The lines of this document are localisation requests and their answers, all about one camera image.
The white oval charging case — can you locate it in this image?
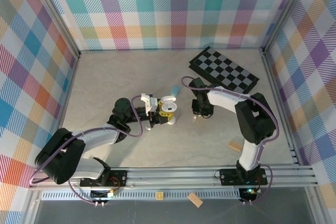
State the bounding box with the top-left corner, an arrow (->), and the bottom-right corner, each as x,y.
159,96 -> 179,114

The black grey chessboard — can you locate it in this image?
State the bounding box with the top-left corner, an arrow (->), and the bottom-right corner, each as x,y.
188,46 -> 260,94

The wooden block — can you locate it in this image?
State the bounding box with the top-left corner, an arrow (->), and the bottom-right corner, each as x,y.
187,191 -> 204,207
227,141 -> 243,153

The black controller board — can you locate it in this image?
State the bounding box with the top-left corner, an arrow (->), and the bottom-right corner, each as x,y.
90,189 -> 116,201
240,188 -> 258,201

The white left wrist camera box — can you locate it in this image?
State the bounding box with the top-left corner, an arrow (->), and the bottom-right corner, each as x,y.
140,93 -> 159,114

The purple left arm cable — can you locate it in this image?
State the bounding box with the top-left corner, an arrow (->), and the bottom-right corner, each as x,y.
30,94 -> 144,205

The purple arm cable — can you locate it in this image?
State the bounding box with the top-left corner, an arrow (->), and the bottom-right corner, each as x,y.
181,76 -> 279,205
30,94 -> 144,205

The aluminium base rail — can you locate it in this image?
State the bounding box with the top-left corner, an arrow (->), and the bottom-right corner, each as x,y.
28,165 -> 320,190

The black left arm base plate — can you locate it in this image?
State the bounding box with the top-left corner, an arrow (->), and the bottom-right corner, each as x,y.
79,169 -> 128,187

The aluminium side rail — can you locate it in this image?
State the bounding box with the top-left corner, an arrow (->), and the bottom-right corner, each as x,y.
261,48 -> 300,166

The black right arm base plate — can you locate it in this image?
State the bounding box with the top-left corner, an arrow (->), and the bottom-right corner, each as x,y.
219,167 -> 268,186

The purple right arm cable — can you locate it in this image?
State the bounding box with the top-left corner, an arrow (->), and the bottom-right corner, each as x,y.
181,76 -> 279,205

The slotted grey cable duct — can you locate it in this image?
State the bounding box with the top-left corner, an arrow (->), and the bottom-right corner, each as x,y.
40,191 -> 241,200

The aluminium corner post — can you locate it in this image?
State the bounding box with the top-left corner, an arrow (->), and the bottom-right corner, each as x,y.
27,0 -> 81,59
261,0 -> 313,51

